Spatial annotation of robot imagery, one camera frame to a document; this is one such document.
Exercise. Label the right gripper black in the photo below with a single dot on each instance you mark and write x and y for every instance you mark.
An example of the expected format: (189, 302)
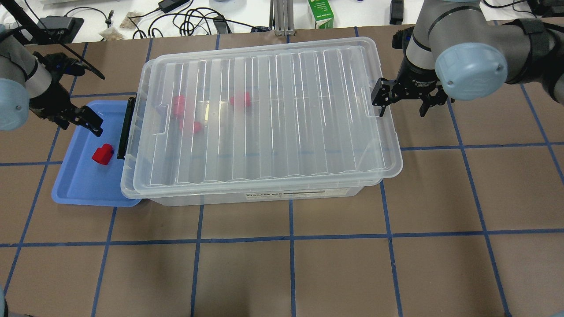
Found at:
(417, 77)

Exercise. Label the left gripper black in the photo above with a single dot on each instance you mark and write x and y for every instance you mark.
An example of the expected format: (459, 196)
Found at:
(49, 101)

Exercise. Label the red block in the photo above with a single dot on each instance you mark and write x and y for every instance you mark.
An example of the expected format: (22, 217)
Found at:
(103, 154)
(241, 100)
(178, 106)
(191, 127)

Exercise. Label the clear plastic box lid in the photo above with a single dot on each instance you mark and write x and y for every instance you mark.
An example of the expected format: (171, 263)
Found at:
(264, 114)

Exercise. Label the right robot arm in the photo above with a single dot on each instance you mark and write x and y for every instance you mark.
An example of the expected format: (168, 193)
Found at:
(452, 54)

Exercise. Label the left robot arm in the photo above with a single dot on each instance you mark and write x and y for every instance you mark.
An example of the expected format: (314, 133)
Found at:
(30, 84)

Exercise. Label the red block in box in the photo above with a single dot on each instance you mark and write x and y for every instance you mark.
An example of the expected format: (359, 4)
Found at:
(241, 100)
(191, 127)
(178, 106)

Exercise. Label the clear plastic storage box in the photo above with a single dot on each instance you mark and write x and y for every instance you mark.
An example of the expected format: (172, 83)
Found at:
(264, 193)

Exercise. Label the blue plastic tray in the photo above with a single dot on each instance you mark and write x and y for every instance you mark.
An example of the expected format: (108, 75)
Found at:
(81, 180)

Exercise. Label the snack bag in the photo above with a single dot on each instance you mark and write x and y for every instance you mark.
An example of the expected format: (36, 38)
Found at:
(111, 34)
(131, 20)

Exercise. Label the green white carton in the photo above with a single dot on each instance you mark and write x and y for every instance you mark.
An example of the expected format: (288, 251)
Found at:
(321, 14)

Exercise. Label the black power adapter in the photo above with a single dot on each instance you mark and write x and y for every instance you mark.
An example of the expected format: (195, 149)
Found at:
(167, 6)

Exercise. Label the aluminium frame post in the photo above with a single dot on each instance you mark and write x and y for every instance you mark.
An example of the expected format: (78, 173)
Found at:
(282, 17)

